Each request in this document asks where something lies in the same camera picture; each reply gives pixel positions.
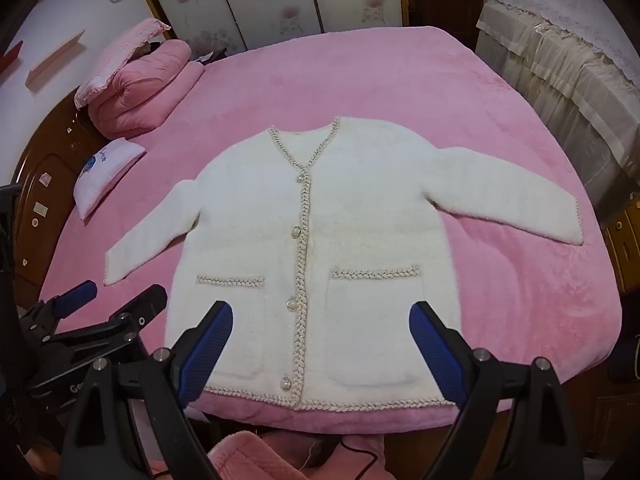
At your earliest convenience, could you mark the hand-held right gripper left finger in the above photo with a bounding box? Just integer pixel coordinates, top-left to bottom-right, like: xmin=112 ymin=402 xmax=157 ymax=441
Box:
xmin=59 ymin=301 xmax=234 ymax=480

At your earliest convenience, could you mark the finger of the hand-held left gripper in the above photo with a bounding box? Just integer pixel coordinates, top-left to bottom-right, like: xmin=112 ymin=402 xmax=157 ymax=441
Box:
xmin=27 ymin=284 xmax=169 ymax=386
xmin=20 ymin=280 xmax=98 ymax=342

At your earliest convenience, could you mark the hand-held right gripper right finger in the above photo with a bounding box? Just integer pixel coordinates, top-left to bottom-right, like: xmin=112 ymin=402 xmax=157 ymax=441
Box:
xmin=408 ymin=301 xmax=586 ymax=480

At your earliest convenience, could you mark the white fleece cardigan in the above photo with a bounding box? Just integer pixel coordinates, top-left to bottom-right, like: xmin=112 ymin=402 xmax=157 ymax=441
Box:
xmin=103 ymin=116 xmax=586 ymax=412

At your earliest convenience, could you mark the small white printed pillow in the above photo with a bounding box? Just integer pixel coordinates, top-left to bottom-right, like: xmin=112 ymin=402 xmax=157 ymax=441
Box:
xmin=74 ymin=139 xmax=147 ymax=222

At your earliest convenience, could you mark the brown wooden headboard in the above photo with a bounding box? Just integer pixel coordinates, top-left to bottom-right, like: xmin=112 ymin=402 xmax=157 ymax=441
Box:
xmin=10 ymin=92 xmax=108 ymax=306

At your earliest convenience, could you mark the folded pink quilt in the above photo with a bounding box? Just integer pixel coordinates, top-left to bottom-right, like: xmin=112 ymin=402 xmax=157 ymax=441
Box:
xmin=87 ymin=40 xmax=206 ymax=139

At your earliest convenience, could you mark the wooden drawer cabinet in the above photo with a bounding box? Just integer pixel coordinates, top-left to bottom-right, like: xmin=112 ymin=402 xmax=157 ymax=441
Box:
xmin=602 ymin=200 xmax=640 ymax=293

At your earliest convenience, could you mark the pink lace-edged pillow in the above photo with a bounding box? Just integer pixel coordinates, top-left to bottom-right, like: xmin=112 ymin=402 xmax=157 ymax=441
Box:
xmin=74 ymin=17 xmax=172 ymax=109

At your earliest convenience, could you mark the pink bed blanket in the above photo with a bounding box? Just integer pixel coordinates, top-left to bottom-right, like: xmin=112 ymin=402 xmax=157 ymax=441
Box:
xmin=37 ymin=24 xmax=623 ymax=433

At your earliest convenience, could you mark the lace-covered cabinet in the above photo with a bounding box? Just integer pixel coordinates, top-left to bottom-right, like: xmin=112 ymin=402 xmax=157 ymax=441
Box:
xmin=475 ymin=0 xmax=640 ymax=221

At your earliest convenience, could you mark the brown wooden door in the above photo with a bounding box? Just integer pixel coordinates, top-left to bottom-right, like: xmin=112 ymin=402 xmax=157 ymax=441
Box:
xmin=402 ymin=0 xmax=486 ymax=46

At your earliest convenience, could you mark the black floor cable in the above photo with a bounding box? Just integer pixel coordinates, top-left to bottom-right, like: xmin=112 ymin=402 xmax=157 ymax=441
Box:
xmin=320 ymin=447 xmax=381 ymax=480

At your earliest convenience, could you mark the pink wall shelf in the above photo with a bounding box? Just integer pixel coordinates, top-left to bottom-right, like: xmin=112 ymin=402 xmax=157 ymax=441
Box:
xmin=26 ymin=30 xmax=86 ymax=92

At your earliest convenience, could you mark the red wall shelf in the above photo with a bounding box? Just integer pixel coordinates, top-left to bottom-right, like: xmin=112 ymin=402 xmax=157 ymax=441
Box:
xmin=0 ymin=40 xmax=23 ymax=73

